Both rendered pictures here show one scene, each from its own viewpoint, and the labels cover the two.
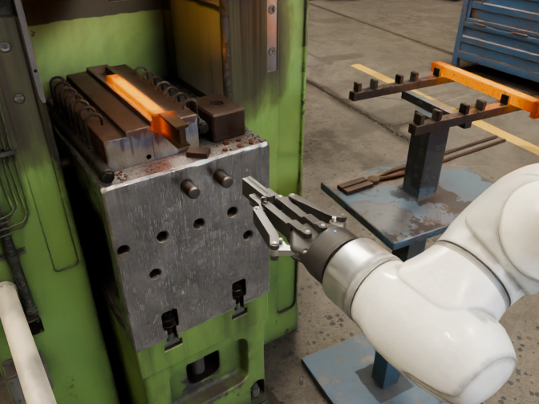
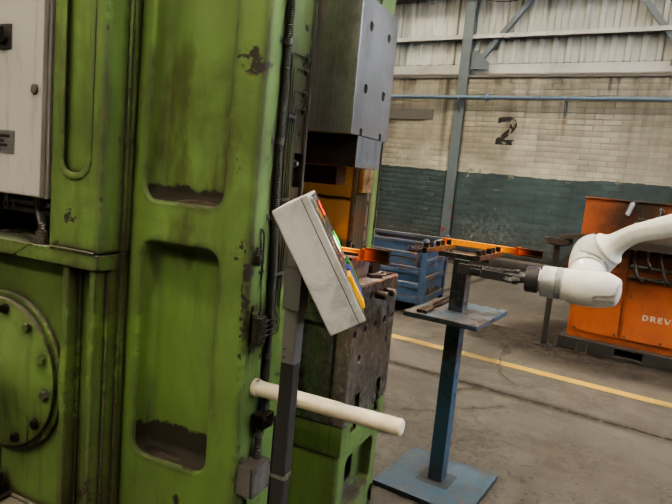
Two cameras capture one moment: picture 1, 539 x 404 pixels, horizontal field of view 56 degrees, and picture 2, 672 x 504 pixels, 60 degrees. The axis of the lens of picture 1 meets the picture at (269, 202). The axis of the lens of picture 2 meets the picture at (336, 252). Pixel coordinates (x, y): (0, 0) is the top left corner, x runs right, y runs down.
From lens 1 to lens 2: 1.43 m
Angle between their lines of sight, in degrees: 38
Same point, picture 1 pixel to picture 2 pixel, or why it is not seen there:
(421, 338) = (598, 279)
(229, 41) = (354, 218)
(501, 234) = (600, 248)
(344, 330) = (384, 460)
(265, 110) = not seen: hidden behind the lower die
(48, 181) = not seen: hidden behind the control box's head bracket
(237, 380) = (361, 482)
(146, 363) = (343, 441)
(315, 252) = (530, 273)
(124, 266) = (352, 348)
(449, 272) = (590, 263)
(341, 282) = (552, 277)
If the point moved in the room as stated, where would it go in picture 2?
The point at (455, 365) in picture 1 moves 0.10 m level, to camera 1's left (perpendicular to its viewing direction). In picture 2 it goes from (612, 283) to (589, 284)
